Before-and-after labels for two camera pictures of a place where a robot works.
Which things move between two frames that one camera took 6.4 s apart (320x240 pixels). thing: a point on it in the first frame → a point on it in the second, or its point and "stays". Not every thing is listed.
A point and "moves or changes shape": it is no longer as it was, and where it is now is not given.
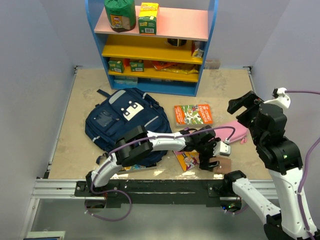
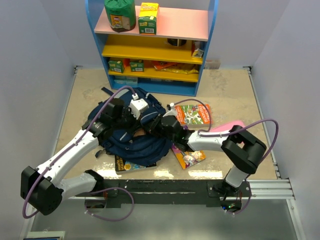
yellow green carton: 147,19 stays
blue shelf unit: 172,60 stays
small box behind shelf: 211,64 stays
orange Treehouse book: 193,115 stays
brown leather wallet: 225,166 moves or changes shape
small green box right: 137,66 stays
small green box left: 116,66 stays
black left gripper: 204,164 → 135,121
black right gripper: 249,99 → 155,123
